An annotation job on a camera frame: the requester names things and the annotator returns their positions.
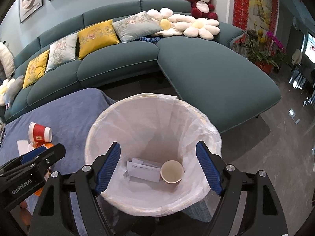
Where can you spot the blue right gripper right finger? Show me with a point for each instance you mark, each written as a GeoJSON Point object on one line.
{"type": "Point", "coordinates": [210, 171]}

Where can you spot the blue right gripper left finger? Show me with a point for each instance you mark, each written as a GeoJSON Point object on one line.
{"type": "Point", "coordinates": [105, 173]}

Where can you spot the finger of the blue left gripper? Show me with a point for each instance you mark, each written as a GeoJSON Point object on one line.
{"type": "Point", "coordinates": [32, 154]}

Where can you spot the red paper cup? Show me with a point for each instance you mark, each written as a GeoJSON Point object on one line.
{"type": "Point", "coordinates": [39, 133]}
{"type": "Point", "coordinates": [172, 172]}

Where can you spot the white paper receipt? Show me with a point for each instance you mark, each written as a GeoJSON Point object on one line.
{"type": "Point", "coordinates": [144, 169]}

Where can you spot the white tissue pile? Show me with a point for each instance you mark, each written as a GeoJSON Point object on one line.
{"type": "Point", "coordinates": [25, 147]}

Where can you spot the orange snack wrapper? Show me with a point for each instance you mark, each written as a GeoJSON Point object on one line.
{"type": "Point", "coordinates": [46, 145]}

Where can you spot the white lined trash bin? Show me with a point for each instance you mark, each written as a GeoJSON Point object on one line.
{"type": "Point", "coordinates": [156, 128]}

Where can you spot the blue velvet table cloth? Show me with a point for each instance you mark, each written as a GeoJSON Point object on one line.
{"type": "Point", "coordinates": [70, 119]}

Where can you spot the grey plush toy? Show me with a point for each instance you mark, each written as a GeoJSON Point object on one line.
{"type": "Point", "coordinates": [12, 91]}

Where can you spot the white daisy pillow left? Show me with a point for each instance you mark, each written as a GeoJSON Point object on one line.
{"type": "Point", "coordinates": [3, 89]}

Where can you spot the white daisy pillow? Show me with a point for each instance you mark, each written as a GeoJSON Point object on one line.
{"type": "Point", "coordinates": [3, 89]}
{"type": "Point", "coordinates": [166, 19]}
{"type": "Point", "coordinates": [200, 27]}

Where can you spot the yellow cushion left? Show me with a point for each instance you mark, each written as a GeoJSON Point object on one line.
{"type": "Point", "coordinates": [36, 69]}

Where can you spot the yellow cushion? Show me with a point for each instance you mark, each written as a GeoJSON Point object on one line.
{"type": "Point", "coordinates": [96, 37]}
{"type": "Point", "coordinates": [36, 69]}

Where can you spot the white long plush toy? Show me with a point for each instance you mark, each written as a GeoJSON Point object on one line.
{"type": "Point", "coordinates": [7, 61]}

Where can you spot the light floral cushion left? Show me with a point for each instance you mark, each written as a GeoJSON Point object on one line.
{"type": "Point", "coordinates": [62, 51]}

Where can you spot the light floral cushion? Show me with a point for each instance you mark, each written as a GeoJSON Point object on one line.
{"type": "Point", "coordinates": [135, 26]}
{"type": "Point", "coordinates": [62, 51]}

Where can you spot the teal curved sectional sofa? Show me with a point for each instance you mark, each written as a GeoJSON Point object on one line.
{"type": "Point", "coordinates": [209, 75]}

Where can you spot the potted flower plant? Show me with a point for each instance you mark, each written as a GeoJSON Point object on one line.
{"type": "Point", "coordinates": [264, 50]}

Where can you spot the yellow cushion centre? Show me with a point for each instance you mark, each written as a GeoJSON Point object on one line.
{"type": "Point", "coordinates": [96, 37]}

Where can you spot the white daisy pillow outer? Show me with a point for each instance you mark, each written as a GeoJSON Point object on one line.
{"type": "Point", "coordinates": [200, 27]}

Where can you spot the blue patterned cloth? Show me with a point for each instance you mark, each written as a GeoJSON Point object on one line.
{"type": "Point", "coordinates": [153, 40]}

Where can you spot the white daisy pillow inner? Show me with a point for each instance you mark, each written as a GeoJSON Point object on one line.
{"type": "Point", "coordinates": [166, 19]}

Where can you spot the light floral cushion right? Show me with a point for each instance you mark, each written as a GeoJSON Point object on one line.
{"type": "Point", "coordinates": [135, 26]}

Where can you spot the red white teddy bear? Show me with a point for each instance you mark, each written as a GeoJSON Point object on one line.
{"type": "Point", "coordinates": [203, 9]}

